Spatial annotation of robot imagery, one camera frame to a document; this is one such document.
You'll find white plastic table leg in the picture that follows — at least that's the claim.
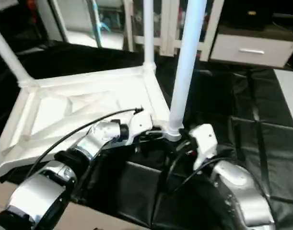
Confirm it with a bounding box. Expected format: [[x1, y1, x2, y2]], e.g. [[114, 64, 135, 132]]
[[142, 0, 156, 70], [167, 0, 208, 142], [0, 23, 35, 88]]

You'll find white plastic table top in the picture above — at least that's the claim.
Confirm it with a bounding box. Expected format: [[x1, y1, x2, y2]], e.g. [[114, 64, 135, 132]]
[[0, 65, 183, 179]]

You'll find black table mat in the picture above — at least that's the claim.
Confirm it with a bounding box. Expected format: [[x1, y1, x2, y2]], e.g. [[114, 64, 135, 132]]
[[0, 42, 293, 230]]

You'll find white glass door cabinet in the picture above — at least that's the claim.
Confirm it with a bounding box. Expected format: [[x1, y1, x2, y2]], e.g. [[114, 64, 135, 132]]
[[121, 0, 224, 61]]

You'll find white flat board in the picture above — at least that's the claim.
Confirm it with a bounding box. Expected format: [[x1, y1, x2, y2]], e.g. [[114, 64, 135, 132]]
[[276, 69, 293, 126]]

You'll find white drawer unit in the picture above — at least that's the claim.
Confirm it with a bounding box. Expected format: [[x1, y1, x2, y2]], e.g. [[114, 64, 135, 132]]
[[210, 34, 293, 69]]

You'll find blue plastic stool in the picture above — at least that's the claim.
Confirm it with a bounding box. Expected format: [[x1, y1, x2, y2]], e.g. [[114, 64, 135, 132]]
[[97, 18, 114, 35]]

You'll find black speaker box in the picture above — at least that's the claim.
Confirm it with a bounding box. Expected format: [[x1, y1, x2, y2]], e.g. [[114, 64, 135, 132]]
[[233, 0, 274, 29]]

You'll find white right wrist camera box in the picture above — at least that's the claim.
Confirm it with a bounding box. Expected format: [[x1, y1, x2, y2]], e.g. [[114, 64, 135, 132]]
[[187, 123, 219, 172]]

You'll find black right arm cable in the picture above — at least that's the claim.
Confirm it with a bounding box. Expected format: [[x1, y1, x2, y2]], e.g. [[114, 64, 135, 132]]
[[157, 143, 234, 193]]

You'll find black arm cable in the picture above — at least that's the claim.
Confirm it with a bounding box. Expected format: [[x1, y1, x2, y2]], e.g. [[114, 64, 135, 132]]
[[23, 107, 145, 181], [157, 143, 234, 193]]

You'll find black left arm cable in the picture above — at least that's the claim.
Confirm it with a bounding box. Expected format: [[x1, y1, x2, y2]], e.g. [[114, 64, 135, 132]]
[[23, 107, 145, 181]]

